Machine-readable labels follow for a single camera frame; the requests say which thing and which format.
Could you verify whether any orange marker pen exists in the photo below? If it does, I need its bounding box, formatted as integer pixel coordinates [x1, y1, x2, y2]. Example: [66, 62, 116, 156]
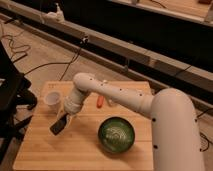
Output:
[96, 95, 104, 108]

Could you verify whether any translucent yellowish gripper finger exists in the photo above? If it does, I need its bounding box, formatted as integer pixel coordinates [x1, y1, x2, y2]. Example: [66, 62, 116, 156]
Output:
[56, 107, 67, 120]

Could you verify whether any black cable right floor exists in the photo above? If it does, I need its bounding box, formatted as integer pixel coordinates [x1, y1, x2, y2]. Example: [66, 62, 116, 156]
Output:
[199, 107, 213, 154]

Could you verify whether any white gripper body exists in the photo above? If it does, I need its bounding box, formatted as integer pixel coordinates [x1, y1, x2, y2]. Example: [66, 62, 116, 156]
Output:
[64, 89, 89, 115]

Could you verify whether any black floor cable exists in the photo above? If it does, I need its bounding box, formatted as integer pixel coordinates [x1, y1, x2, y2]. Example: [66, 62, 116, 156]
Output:
[23, 35, 90, 82]

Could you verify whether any white glue bottle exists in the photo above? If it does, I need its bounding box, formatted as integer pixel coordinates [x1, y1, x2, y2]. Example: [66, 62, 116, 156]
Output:
[103, 80, 117, 107]

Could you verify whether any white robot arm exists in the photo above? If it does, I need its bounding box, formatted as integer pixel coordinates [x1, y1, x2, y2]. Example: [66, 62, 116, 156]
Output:
[64, 73, 205, 171]

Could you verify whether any black office chair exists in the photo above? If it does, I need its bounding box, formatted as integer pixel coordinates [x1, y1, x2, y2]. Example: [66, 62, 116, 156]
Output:
[0, 41, 37, 164]

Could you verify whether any green ceramic bowl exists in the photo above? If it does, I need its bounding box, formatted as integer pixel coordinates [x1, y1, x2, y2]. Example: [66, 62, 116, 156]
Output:
[98, 117, 135, 154]

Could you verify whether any white ceramic cup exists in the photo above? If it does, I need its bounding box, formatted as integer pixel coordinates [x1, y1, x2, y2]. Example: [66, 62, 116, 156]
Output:
[43, 91, 61, 114]

